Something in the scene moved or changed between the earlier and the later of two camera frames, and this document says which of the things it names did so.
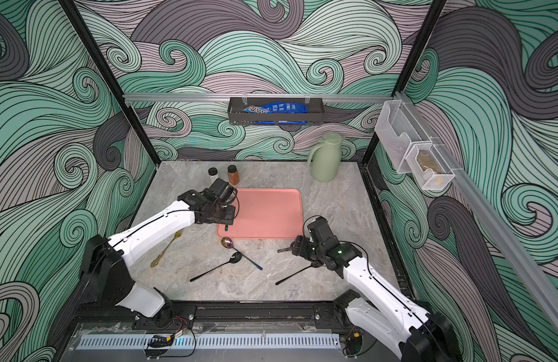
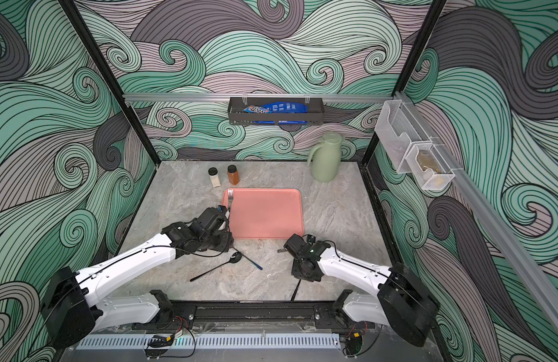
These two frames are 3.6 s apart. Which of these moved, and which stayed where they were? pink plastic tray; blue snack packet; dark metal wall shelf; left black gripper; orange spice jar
Moved: left black gripper
Stayed: orange spice jar; blue snack packet; pink plastic tray; dark metal wall shelf
